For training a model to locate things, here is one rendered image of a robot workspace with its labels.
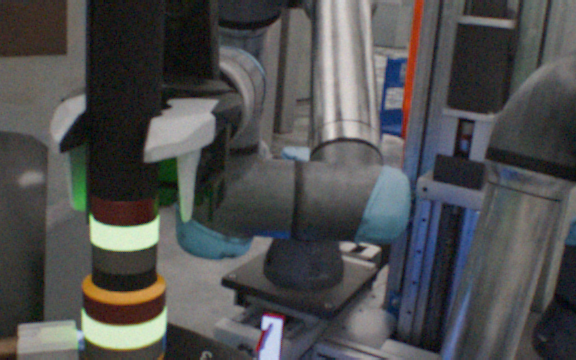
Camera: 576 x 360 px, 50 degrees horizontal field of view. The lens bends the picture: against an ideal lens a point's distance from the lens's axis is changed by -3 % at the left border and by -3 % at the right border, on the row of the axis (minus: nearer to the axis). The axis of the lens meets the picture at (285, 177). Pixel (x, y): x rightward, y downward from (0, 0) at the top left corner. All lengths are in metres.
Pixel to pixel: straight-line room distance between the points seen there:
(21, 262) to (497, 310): 0.45
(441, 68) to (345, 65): 0.50
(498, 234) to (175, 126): 0.42
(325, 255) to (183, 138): 0.85
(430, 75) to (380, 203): 0.63
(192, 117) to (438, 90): 0.89
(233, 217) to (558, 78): 0.32
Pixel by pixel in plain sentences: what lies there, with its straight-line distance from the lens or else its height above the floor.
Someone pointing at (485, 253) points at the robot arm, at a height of 1.31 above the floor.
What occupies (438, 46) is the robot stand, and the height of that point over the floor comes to 1.47.
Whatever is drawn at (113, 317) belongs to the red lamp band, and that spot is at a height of 1.37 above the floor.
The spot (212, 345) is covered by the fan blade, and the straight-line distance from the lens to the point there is 0.64.
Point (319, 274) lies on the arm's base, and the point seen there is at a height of 1.06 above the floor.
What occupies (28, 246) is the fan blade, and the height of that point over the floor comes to 1.37.
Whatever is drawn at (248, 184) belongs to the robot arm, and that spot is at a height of 1.37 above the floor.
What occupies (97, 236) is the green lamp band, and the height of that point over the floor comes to 1.41.
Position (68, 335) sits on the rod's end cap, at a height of 1.36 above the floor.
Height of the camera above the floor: 1.53
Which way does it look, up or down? 16 degrees down
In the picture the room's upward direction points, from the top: 5 degrees clockwise
